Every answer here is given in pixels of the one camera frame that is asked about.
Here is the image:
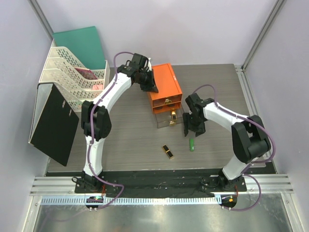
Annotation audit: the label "black binder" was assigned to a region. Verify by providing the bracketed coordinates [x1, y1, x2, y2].
[28, 83, 79, 166]

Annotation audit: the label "orange drawer cabinet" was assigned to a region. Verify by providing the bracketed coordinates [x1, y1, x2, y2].
[147, 63, 183, 114]

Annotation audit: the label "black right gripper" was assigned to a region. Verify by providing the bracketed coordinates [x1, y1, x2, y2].
[183, 112, 206, 137]

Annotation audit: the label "gold black lipstick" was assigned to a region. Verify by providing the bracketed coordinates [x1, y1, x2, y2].
[162, 145, 174, 159]
[171, 109, 177, 121]

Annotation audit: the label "clear drawer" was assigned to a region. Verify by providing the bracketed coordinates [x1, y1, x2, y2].
[154, 102, 184, 129]
[153, 95, 182, 107]

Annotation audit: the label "white mesh file organizer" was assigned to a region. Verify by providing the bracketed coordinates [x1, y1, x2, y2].
[39, 44, 110, 112]

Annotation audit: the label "white slotted cable duct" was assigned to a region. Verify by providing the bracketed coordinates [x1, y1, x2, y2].
[41, 195, 222, 206]

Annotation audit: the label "teal folder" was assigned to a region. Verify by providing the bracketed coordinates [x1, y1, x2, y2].
[53, 26, 106, 70]

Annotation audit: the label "pink magazine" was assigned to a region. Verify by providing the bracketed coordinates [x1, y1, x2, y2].
[75, 67, 98, 80]

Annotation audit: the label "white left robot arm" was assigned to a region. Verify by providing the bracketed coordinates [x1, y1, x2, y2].
[81, 52, 158, 193]

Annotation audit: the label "green lipstick tube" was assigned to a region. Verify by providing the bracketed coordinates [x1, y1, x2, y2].
[189, 138, 195, 152]

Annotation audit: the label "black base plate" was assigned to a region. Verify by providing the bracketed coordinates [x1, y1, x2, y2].
[71, 169, 247, 198]

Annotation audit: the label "pink sticky notes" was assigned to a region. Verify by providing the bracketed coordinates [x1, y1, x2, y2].
[92, 85, 104, 91]

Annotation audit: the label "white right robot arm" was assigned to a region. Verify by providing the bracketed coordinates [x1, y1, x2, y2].
[183, 93, 271, 191]

